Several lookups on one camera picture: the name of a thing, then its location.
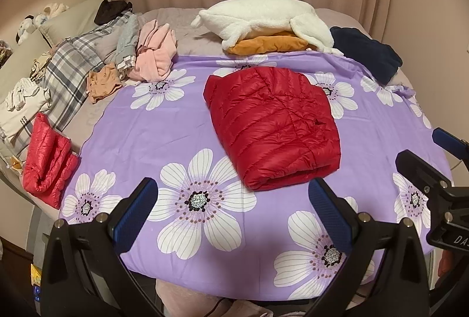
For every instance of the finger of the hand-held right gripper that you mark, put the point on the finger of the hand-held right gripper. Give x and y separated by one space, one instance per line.
417 167
449 141

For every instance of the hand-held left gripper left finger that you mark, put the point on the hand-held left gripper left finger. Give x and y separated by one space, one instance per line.
133 209

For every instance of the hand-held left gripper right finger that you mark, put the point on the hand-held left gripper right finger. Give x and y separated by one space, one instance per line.
329 210

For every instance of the red puffer jacket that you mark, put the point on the red puffer jacket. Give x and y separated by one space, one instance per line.
274 126

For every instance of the purple floral blanket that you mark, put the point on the purple floral blanket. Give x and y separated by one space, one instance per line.
146 141

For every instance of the folded pink-red puffer jacket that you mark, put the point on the folded pink-red puffer jacket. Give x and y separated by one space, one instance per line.
47 163

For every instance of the person's pink clothing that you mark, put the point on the person's pink clothing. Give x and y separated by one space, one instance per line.
190 302

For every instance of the navy garment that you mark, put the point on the navy garment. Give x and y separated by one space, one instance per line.
366 53

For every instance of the small orange packet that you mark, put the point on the small orange packet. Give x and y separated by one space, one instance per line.
15 163

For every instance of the tan small garment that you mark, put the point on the tan small garment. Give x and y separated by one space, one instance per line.
104 84

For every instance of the white printed shirt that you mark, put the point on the white printed shirt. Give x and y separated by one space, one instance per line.
22 108

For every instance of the pink garment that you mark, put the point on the pink garment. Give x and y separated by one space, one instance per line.
154 53

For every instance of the grey garment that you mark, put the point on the grey garment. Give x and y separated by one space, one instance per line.
126 42

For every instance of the cartoon print cushion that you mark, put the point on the cartoon print cushion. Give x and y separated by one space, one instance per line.
41 66

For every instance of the orange garment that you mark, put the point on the orange garment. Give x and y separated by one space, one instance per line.
271 44

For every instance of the bed with mauve sheet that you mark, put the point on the bed with mauve sheet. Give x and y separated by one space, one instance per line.
176 20

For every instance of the black garment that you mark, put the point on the black garment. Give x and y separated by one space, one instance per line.
111 11

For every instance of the beige headboard cushion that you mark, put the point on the beige headboard cushion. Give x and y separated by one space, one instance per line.
73 16

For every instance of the white fleece garment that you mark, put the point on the white fleece garment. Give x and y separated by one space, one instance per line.
256 16

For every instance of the white plush toy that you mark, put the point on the white plush toy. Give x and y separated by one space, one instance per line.
31 27

